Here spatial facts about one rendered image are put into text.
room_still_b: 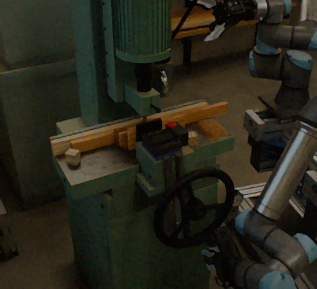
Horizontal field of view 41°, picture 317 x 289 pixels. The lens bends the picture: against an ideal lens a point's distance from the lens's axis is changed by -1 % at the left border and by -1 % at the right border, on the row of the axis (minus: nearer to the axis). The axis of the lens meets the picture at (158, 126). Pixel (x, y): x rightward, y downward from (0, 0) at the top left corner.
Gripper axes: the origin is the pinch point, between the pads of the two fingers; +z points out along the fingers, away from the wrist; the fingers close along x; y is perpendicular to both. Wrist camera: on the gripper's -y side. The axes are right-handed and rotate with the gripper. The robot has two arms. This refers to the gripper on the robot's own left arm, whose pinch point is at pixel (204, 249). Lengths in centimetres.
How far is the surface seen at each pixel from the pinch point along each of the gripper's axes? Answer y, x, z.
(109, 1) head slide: -82, -7, 10
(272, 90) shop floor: -35, 207, 199
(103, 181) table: -27.9, -22.8, 11.2
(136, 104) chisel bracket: -49, -4, 17
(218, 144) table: -28.5, 20.2, 10.8
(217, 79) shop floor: -58, 176, 238
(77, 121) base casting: -48, -14, 61
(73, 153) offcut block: -38, -28, 17
